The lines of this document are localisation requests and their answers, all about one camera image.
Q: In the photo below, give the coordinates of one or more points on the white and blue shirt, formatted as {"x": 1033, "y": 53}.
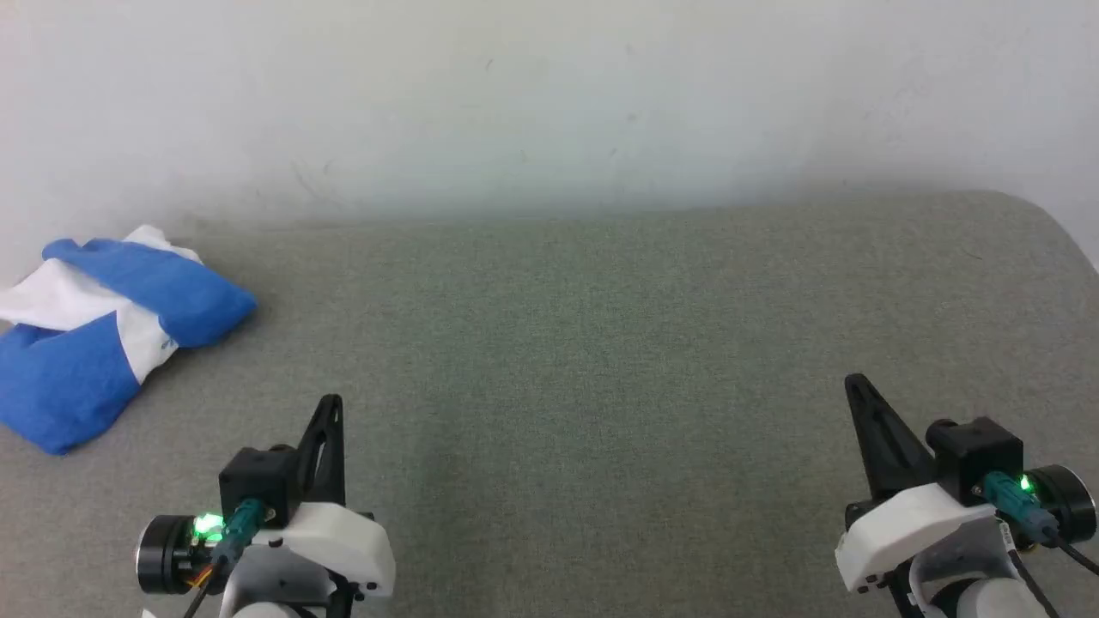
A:
{"x": 69, "y": 386}

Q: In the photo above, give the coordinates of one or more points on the grey fabric sofa seat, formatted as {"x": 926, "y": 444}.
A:
{"x": 584, "y": 343}

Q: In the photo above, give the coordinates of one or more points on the black left cylindrical gripper motor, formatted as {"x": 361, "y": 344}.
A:
{"x": 163, "y": 554}

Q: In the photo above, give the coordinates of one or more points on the teal camera plug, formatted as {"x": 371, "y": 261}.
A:
{"x": 1009, "y": 502}
{"x": 240, "y": 528}

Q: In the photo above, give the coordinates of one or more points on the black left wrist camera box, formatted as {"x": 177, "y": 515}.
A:
{"x": 258, "y": 476}

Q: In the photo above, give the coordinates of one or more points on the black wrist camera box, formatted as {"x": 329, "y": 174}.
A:
{"x": 258, "y": 476}
{"x": 979, "y": 455}

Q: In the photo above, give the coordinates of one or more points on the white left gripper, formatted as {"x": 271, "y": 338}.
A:
{"x": 343, "y": 536}

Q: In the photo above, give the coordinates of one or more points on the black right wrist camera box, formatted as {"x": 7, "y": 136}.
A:
{"x": 979, "y": 455}

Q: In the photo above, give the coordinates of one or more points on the teal right camera plug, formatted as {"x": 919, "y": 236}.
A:
{"x": 1009, "y": 502}

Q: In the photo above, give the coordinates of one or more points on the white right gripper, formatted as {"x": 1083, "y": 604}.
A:
{"x": 893, "y": 532}

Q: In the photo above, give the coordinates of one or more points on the teal left camera plug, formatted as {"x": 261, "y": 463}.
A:
{"x": 240, "y": 528}

